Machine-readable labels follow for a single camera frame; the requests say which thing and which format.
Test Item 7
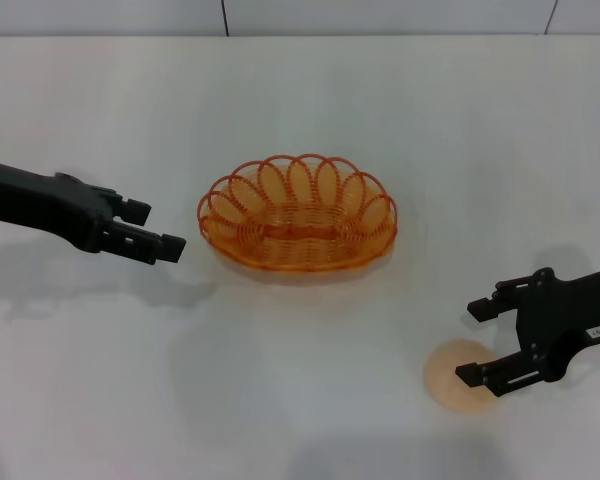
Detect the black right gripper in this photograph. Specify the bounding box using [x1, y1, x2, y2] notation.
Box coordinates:
[454, 264, 600, 400]

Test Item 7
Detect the pale round bun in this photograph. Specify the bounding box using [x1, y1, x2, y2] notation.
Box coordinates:
[422, 338, 499, 416]

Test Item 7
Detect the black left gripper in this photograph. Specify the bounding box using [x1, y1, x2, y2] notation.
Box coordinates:
[0, 157, 188, 267]

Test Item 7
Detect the orange woven plastic basket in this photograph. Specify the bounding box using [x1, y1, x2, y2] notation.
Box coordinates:
[196, 152, 400, 276]

